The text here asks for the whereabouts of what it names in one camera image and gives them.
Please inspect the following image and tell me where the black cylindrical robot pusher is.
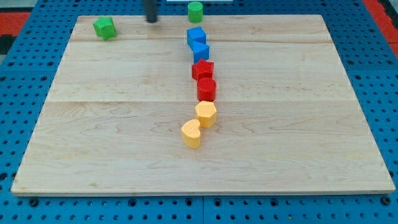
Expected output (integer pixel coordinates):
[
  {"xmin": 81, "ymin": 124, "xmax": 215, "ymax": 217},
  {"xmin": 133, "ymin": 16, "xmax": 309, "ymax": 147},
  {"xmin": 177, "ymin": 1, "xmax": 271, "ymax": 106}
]
[{"xmin": 142, "ymin": 0, "xmax": 158, "ymax": 23}]

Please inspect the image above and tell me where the green star block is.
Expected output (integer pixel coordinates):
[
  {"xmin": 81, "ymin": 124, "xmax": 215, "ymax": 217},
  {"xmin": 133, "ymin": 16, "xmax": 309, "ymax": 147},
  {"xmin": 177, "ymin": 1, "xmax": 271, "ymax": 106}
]
[{"xmin": 93, "ymin": 16, "xmax": 116, "ymax": 40}]

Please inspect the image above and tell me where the red star block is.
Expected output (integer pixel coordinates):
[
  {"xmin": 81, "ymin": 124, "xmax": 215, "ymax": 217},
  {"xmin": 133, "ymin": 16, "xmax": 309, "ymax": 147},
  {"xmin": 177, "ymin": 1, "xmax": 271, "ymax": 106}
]
[{"xmin": 192, "ymin": 58, "xmax": 214, "ymax": 81}]

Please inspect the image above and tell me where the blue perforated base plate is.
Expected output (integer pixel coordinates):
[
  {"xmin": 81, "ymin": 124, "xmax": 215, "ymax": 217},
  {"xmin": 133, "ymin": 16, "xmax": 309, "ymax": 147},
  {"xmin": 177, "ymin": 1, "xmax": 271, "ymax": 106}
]
[{"xmin": 1, "ymin": 0, "xmax": 397, "ymax": 223}]

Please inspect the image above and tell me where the blue cube block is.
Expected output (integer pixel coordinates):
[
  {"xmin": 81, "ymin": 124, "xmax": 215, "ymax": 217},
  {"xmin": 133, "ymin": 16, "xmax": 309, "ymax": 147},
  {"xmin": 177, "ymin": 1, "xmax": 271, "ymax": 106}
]
[{"xmin": 187, "ymin": 26, "xmax": 206, "ymax": 50}]

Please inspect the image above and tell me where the light wooden board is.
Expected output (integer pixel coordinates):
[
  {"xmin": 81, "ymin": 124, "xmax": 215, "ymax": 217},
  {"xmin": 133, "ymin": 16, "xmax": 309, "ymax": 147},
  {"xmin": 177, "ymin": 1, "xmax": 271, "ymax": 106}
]
[{"xmin": 11, "ymin": 15, "xmax": 395, "ymax": 197}]

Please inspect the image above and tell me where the red cylinder block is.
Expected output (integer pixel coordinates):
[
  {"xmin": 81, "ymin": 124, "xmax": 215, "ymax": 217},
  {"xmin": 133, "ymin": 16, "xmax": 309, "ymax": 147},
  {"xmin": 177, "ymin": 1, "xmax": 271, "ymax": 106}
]
[{"xmin": 197, "ymin": 78, "xmax": 216, "ymax": 101}]

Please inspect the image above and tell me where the yellow hexagon block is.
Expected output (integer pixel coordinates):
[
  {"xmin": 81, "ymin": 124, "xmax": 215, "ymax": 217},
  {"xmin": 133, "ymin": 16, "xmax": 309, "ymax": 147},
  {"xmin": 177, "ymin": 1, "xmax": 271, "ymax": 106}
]
[{"xmin": 195, "ymin": 101, "xmax": 217, "ymax": 128}]

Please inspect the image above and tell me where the blue triangle block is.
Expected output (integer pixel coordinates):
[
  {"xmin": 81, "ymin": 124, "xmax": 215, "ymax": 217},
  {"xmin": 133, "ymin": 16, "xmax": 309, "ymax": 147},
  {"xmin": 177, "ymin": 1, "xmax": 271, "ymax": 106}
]
[{"xmin": 193, "ymin": 41, "xmax": 210, "ymax": 63}]

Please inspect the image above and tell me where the yellow heart block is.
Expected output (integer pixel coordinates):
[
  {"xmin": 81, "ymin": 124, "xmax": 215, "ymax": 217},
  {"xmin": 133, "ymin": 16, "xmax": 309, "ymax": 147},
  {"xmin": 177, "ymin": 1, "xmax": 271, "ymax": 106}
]
[{"xmin": 181, "ymin": 119, "xmax": 201, "ymax": 148}]

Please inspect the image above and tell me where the green cylinder block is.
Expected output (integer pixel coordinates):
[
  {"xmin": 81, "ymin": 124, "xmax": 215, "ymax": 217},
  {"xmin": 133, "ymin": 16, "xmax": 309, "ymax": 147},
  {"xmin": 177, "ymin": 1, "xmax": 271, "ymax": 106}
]
[{"xmin": 187, "ymin": 1, "xmax": 203, "ymax": 23}]

